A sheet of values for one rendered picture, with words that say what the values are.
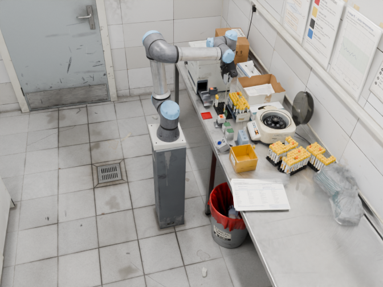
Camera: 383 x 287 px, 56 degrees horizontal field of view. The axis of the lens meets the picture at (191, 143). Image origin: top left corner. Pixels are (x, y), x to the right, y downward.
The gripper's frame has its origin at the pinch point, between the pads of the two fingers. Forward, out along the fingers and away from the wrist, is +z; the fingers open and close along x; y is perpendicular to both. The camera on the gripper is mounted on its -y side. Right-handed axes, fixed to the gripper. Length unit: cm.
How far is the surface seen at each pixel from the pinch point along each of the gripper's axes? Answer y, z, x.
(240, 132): -31.9, 16.1, 0.2
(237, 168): -56, 22, 11
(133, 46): 158, 52, 43
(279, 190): -75, 25, -8
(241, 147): -43.5, 18.0, 3.6
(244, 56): 62, 19, -39
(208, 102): 9.4, 21.7, 8.3
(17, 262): -29, 114, 161
